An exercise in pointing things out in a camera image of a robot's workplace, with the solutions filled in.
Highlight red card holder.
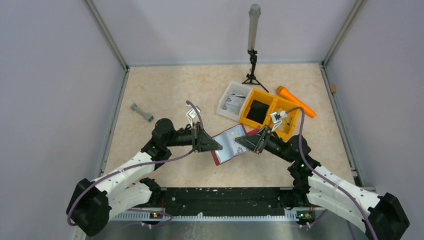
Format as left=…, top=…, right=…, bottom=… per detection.
left=211, top=123, right=260, bottom=166

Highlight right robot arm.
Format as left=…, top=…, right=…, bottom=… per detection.
left=235, top=126, right=411, bottom=240

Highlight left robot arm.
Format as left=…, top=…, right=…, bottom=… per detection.
left=65, top=118, right=223, bottom=237

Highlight cards in white bin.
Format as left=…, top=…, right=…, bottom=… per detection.
left=222, top=93, right=246, bottom=115

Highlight yellow plastic bin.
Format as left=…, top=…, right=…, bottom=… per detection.
left=239, top=88, right=300, bottom=141

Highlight black block in bin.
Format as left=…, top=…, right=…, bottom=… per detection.
left=246, top=100, right=270, bottom=124

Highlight white plastic bin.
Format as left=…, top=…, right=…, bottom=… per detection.
left=216, top=81, right=253, bottom=122

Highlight orange plastic carrot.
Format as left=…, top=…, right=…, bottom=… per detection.
left=276, top=85, right=317, bottom=118

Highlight grey plastic connector piece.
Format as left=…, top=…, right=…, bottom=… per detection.
left=130, top=103, right=154, bottom=123

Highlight black mini tripod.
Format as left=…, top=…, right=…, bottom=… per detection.
left=242, top=49, right=269, bottom=93

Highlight grey tube on tripod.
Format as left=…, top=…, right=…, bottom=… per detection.
left=247, top=3, right=261, bottom=51

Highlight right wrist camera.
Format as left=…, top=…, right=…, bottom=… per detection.
left=270, top=110, right=288, bottom=132

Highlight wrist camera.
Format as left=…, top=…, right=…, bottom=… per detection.
left=186, top=104, right=203, bottom=126
left=270, top=110, right=288, bottom=132

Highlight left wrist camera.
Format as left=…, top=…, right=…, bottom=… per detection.
left=186, top=104, right=203, bottom=126

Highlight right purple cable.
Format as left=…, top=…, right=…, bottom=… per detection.
left=284, top=106, right=380, bottom=240

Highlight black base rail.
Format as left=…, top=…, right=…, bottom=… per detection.
left=140, top=187, right=310, bottom=217

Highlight small tan wall object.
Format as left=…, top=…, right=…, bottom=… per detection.
left=329, top=83, right=337, bottom=94

